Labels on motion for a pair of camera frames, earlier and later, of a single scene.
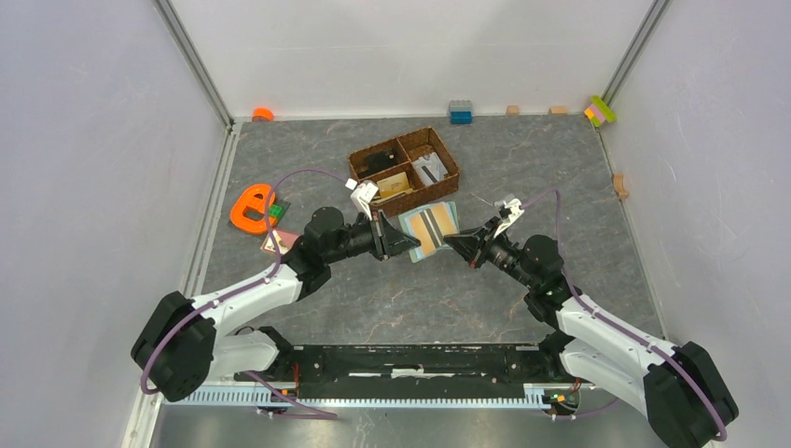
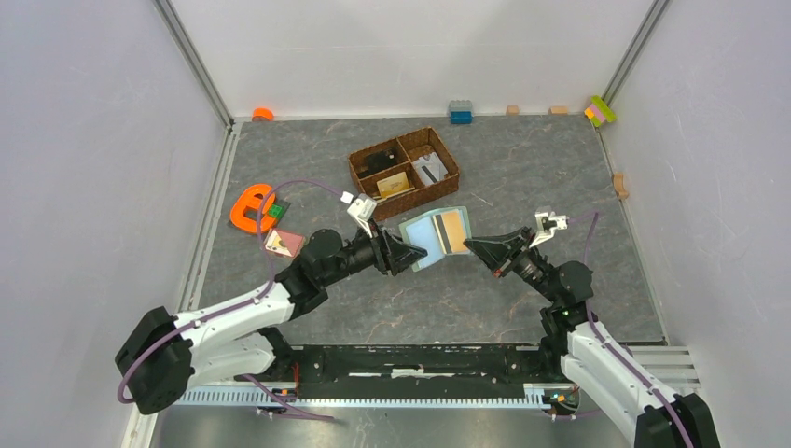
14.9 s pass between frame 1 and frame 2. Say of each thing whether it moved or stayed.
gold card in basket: stayed
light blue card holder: moved
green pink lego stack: stayed
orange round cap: stayed
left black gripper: moved
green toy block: stayed
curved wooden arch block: stayed
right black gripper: moved
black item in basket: stayed
